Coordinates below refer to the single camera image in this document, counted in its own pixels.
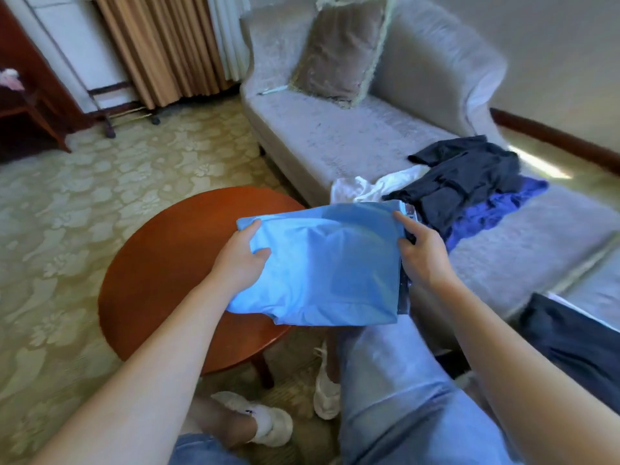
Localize person's right hand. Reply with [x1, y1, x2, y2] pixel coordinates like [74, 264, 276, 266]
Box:
[392, 211, 457, 291]

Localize person's left hand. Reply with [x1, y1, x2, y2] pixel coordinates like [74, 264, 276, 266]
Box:
[211, 220, 273, 296]

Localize navy T-shirt white chest emblem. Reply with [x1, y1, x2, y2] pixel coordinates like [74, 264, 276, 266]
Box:
[386, 135, 524, 238]

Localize light blue gradient splatter T-shirt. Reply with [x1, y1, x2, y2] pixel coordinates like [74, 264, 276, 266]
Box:
[227, 199, 413, 327]

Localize pile of clothes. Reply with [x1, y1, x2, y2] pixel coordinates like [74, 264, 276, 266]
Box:
[329, 135, 550, 253]

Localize dark navy T-shirt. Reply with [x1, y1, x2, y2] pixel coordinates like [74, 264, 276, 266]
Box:
[513, 293, 620, 415]

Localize person's left forearm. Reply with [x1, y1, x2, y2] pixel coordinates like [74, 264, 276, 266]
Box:
[34, 276, 248, 465]

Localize person's right forearm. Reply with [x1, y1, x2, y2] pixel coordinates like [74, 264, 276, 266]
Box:
[431, 276, 620, 465]

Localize round wooden table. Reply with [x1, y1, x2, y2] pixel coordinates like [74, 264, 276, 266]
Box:
[98, 185, 309, 388]

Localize blue denim shorts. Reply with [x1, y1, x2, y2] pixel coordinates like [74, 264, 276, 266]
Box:
[169, 315, 515, 465]

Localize grey velvet chaise sofa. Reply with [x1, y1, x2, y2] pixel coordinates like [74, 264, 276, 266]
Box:
[239, 0, 620, 349]

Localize white sneaker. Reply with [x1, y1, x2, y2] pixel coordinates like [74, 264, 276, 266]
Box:
[312, 344, 342, 420]
[211, 390, 295, 448]

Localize dark wooden baseboard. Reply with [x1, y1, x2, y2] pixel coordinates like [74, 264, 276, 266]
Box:
[489, 107, 620, 175]

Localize black valet stand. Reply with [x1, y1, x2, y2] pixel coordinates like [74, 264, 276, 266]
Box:
[48, 0, 161, 140]

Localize brown fringed cushion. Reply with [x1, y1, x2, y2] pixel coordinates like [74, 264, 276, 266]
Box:
[291, 0, 397, 107]

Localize white sheer curtain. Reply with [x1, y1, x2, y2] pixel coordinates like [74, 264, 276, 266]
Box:
[206, 0, 253, 83]

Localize beige curtain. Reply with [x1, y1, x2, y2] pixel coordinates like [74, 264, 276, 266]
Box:
[92, 0, 234, 110]

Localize dark wooden nightstand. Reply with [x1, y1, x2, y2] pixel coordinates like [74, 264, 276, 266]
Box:
[0, 87, 71, 156]

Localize white plastic bag red print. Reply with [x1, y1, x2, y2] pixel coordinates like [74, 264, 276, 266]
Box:
[0, 67, 25, 93]

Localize dark wooden wall panel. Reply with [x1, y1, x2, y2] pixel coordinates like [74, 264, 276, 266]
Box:
[0, 0, 88, 161]

